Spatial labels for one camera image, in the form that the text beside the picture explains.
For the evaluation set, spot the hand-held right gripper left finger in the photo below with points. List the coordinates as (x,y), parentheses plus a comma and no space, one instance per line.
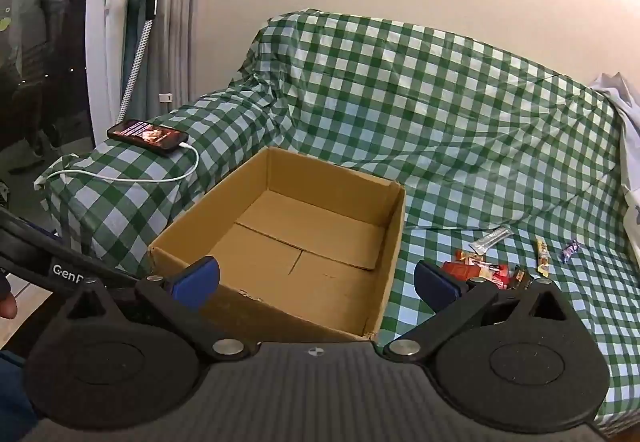
(197,279)

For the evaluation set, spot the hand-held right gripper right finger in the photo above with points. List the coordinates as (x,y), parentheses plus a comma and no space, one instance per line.
(435,284)

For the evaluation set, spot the large red snack packet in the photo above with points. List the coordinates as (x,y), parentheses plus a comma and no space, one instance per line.
(467,270)

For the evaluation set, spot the red square packet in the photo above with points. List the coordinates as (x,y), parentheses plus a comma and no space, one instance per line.
(464,256)

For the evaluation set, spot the silver stick packet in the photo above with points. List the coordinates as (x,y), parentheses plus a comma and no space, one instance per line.
(490,240)

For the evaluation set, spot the dark brown chocolate packet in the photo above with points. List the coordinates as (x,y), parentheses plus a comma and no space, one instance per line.
(520,277)

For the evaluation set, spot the yellow snack bar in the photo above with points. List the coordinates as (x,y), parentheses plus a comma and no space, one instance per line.
(543,257)

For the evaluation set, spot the cardboard box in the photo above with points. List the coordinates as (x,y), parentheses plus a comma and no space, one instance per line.
(300,232)

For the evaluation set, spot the purple candy packet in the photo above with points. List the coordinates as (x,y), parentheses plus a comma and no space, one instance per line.
(570,252)

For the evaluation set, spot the person's left hand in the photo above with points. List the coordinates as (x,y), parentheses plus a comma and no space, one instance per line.
(7,308)

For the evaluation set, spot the person's blue clothing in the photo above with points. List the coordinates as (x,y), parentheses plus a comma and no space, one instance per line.
(12,397)

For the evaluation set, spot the black smartphone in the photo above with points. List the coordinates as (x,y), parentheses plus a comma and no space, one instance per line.
(145,135)

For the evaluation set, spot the green checked cloth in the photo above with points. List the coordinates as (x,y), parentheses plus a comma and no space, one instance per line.
(425,122)

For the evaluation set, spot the glass door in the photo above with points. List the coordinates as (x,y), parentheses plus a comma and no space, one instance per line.
(40,72)

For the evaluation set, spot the teal curtain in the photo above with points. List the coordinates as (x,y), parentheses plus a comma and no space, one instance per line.
(136,22)

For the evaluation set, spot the white plastic bag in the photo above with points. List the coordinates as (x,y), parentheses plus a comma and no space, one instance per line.
(627,122)

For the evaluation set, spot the white door frame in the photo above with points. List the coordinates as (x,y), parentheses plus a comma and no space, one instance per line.
(97,72)

